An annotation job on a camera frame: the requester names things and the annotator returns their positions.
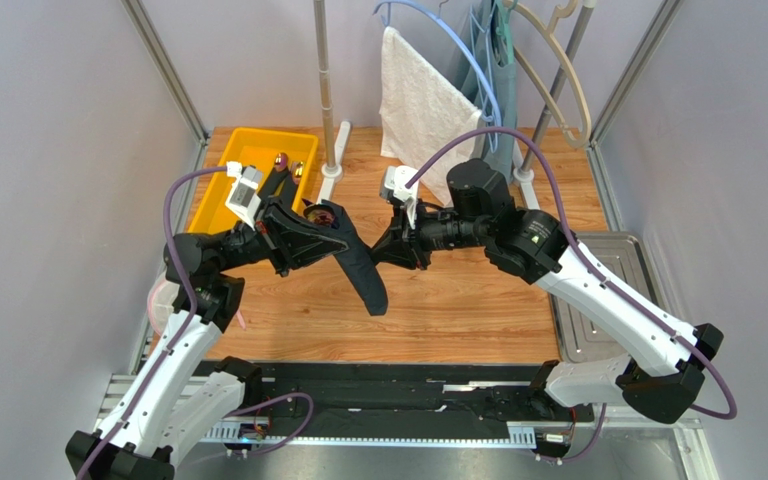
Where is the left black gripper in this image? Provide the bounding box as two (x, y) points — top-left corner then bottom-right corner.
(216, 196), (347, 277)

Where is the black paper napkin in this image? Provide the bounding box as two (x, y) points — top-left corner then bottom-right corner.
(303, 200), (389, 316)

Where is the iridescent spoon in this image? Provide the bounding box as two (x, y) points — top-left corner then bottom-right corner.
(304, 205), (337, 228)

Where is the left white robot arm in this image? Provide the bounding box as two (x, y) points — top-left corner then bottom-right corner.
(65, 199), (363, 479)

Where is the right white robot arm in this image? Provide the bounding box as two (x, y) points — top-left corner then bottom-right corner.
(372, 159), (724, 424)

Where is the rolled black napkin right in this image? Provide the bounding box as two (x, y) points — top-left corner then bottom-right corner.
(279, 162), (305, 209)

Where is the rolled black napkin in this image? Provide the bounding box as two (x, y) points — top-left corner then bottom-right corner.
(259, 152), (290, 202)
(279, 162), (305, 209)

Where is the rolled black napkin left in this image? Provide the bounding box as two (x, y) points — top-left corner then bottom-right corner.
(259, 152), (290, 202)

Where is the left white rack foot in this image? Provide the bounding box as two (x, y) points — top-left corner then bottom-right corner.
(315, 120), (352, 203)

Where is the left rack pole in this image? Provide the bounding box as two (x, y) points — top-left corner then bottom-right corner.
(313, 0), (334, 144)

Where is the rack pole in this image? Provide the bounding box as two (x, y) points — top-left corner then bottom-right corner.
(513, 0), (600, 184)
(313, 0), (334, 144)

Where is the yellow plastic bin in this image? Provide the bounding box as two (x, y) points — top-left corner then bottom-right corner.
(186, 127), (319, 234)

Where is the white towel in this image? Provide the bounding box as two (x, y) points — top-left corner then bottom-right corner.
(379, 27), (482, 169)

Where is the white mesh bag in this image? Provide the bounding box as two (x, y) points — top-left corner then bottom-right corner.
(146, 276), (247, 342)

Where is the teal grey shirt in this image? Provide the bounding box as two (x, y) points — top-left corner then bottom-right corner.
(453, 0), (520, 184)

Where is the steel tray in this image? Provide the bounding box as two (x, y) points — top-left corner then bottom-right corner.
(549, 231), (666, 363)

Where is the blue clothes hanger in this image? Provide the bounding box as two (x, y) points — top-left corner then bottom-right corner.
(373, 0), (504, 134)

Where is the green clothes hanger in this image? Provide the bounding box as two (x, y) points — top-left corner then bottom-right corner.
(492, 1), (514, 67)

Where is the beige clothes hanger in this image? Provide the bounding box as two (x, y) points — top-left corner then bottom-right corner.
(507, 0), (592, 151)

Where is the right rack pole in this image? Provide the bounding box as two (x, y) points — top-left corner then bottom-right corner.
(513, 0), (600, 184)

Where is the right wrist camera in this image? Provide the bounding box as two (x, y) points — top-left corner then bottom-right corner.
(379, 165), (419, 229)

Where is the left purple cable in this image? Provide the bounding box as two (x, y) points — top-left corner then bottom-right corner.
(76, 166), (316, 480)

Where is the purple cable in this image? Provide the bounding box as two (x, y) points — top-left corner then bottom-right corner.
(403, 126), (739, 465)
(76, 166), (316, 480)

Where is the light blue wire hanger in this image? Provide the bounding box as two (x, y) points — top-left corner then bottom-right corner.
(471, 1), (502, 126)

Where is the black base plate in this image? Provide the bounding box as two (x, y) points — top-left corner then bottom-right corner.
(137, 359), (665, 442)

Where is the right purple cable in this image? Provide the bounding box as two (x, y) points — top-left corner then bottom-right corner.
(403, 126), (739, 465)

